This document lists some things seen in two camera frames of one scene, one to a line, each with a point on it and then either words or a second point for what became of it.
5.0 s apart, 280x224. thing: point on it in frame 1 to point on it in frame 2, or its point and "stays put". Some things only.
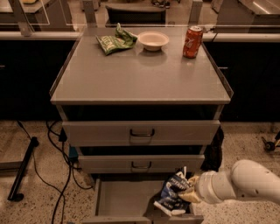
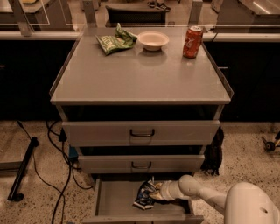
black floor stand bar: [14, 195] stays put
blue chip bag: [170, 201] to [143, 199]
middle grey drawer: [139, 164] stays put
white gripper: [205, 186] to [166, 190]
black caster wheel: [268, 146] stays put
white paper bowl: [153, 40] stays put
